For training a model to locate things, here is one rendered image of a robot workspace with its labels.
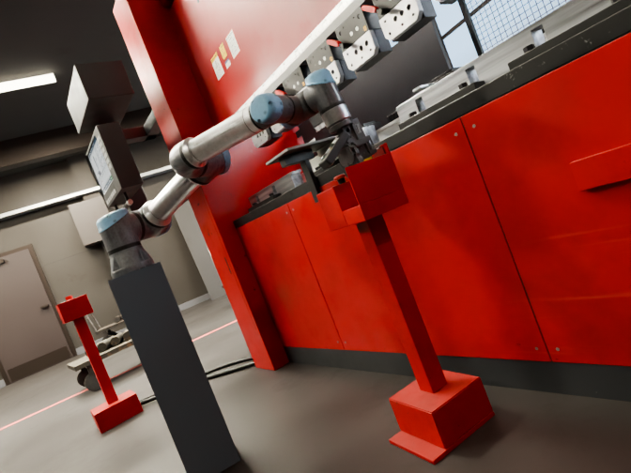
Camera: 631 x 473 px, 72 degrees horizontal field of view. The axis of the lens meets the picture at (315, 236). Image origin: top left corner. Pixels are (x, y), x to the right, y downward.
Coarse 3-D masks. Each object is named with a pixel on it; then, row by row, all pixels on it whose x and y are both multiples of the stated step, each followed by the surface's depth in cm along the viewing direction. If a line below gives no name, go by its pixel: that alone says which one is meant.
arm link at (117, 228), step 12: (108, 216) 153; (120, 216) 154; (132, 216) 159; (108, 228) 152; (120, 228) 153; (132, 228) 157; (144, 228) 161; (108, 240) 153; (120, 240) 153; (132, 240) 155
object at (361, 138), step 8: (344, 120) 118; (352, 120) 121; (336, 128) 118; (344, 128) 120; (352, 128) 121; (360, 128) 122; (352, 136) 121; (360, 136) 121; (368, 136) 120; (352, 144) 118; (360, 144) 119; (368, 144) 121; (344, 152) 120; (352, 152) 117; (360, 152) 120; (368, 152) 121; (344, 160) 122; (352, 160) 118
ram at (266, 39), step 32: (192, 0) 225; (224, 0) 203; (256, 0) 186; (288, 0) 171; (320, 0) 158; (192, 32) 235; (224, 32) 212; (256, 32) 193; (288, 32) 177; (192, 64) 246; (224, 64) 221; (256, 64) 200; (224, 96) 231
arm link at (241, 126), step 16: (256, 96) 110; (272, 96) 111; (240, 112) 117; (256, 112) 111; (272, 112) 110; (288, 112) 115; (224, 128) 120; (240, 128) 117; (256, 128) 116; (192, 144) 127; (208, 144) 124; (224, 144) 122; (176, 160) 131; (192, 160) 129; (192, 176) 138
